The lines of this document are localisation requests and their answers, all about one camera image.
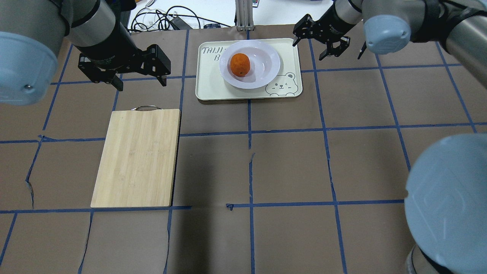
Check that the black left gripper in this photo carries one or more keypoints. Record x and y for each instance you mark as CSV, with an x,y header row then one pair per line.
x,y
107,47

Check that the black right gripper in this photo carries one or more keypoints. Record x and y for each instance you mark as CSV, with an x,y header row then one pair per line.
x,y
335,23

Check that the white round plate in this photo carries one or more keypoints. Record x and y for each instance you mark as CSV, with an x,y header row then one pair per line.
x,y
264,59

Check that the orange fruit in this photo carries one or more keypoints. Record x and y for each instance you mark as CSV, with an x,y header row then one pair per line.
x,y
240,64

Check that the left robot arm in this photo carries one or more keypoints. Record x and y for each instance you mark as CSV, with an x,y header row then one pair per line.
x,y
32,32

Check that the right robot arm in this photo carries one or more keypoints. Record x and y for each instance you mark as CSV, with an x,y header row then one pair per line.
x,y
378,114

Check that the cream bear tray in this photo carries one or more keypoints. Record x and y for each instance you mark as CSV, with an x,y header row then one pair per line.
x,y
210,85

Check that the bamboo cutting board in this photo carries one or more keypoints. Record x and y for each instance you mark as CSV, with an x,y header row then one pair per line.
x,y
137,166

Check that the aluminium frame post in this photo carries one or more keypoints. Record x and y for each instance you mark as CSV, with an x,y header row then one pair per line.
x,y
244,15

